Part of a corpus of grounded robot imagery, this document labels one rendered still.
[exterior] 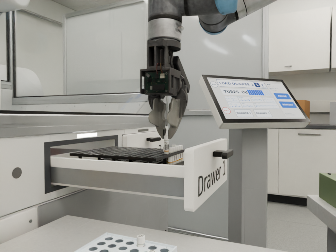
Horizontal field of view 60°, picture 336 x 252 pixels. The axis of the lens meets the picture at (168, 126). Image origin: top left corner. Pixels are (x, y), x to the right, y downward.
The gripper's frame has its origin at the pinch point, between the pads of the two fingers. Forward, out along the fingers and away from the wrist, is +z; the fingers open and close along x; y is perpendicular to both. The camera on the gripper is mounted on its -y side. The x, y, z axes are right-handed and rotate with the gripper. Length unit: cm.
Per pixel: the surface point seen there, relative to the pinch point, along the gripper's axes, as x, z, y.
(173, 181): 6.6, 8.0, 12.7
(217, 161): 10.9, 6.4, -3.6
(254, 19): 0, -76, -162
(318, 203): 33.2, 18.6, -22.6
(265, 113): 15, -6, -86
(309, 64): 45, -67, -321
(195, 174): 10.9, 6.3, 13.4
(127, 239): 3.3, 15.2, 23.5
